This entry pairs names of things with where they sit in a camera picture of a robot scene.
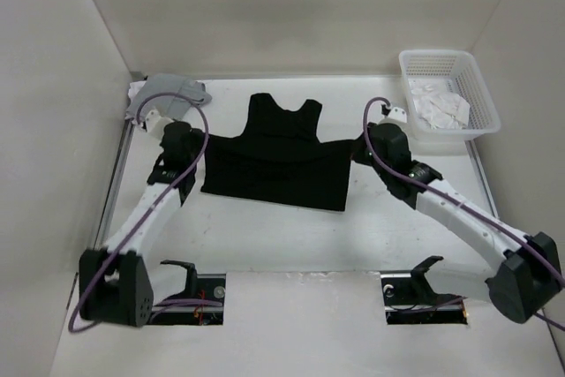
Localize black tank top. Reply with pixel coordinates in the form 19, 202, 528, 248
201, 93, 354, 212

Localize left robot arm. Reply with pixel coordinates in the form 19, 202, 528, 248
68, 121, 209, 333

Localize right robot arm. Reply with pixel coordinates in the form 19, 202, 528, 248
352, 123, 564, 324

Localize folded grey tank top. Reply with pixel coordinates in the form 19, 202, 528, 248
131, 73, 212, 123

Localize folded white tank top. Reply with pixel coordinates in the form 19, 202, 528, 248
124, 80, 147, 120

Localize white garments in basket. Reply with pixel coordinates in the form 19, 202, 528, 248
409, 79, 471, 130

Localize white plastic basket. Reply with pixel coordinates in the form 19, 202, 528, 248
398, 49, 501, 143

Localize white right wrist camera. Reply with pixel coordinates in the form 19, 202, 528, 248
380, 104, 408, 125

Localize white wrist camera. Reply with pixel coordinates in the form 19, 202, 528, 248
138, 108, 173, 140
380, 104, 408, 125

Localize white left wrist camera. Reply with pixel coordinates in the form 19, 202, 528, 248
138, 108, 173, 140

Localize left aluminium table rail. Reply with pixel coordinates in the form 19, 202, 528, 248
86, 118, 134, 248

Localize aluminium table rail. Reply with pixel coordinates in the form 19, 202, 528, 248
86, 118, 134, 248
465, 140, 500, 219

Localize right aluminium table rail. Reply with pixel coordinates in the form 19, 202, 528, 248
465, 140, 500, 219

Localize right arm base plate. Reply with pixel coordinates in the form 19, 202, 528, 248
380, 272, 468, 325

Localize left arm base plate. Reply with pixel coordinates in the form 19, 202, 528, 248
147, 274, 227, 327

